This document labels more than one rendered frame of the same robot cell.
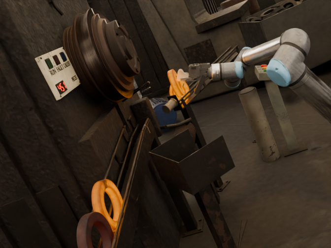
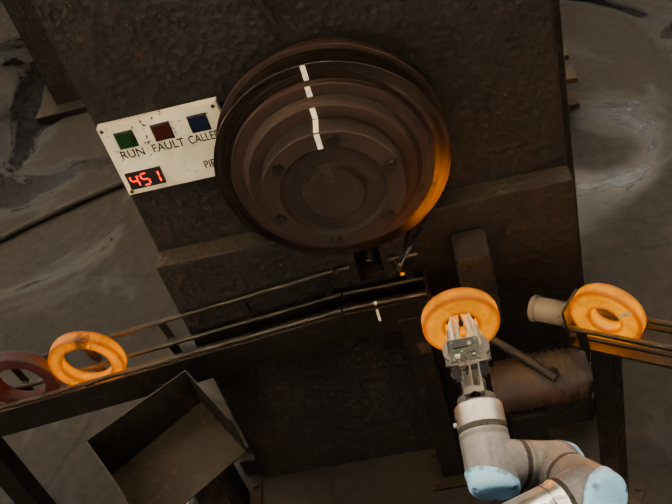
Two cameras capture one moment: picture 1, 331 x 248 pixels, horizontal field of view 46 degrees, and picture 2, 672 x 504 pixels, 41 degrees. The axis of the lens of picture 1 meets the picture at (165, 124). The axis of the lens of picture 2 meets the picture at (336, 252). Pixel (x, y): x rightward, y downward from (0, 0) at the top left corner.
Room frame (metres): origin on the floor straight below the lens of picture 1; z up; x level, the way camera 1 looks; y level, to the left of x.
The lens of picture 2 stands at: (1.84, -1.37, 2.16)
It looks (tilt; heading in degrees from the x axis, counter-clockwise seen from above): 41 degrees down; 87
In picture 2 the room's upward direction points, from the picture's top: 18 degrees counter-clockwise
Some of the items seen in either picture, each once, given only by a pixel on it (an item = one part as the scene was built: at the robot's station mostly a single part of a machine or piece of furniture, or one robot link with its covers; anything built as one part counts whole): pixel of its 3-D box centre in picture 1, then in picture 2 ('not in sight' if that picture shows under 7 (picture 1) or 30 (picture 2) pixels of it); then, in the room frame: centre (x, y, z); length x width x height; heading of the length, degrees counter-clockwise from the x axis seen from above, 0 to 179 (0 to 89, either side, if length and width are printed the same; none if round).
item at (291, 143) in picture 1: (279, 108); not in sight; (2.47, -0.74, 0.31); 0.24 x 0.16 x 0.62; 167
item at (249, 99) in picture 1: (259, 124); not in sight; (2.47, -0.58, 0.26); 0.12 x 0.12 x 0.52
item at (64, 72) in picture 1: (60, 72); (171, 147); (1.67, 0.31, 1.15); 0.26 x 0.02 x 0.18; 167
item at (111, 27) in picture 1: (124, 48); (334, 186); (1.96, 0.03, 1.11); 0.28 x 0.06 x 0.28; 167
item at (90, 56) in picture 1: (106, 56); (332, 156); (1.98, 0.13, 1.11); 0.47 x 0.06 x 0.47; 167
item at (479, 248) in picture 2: (146, 119); (477, 280); (2.21, 0.09, 0.68); 0.11 x 0.08 x 0.24; 77
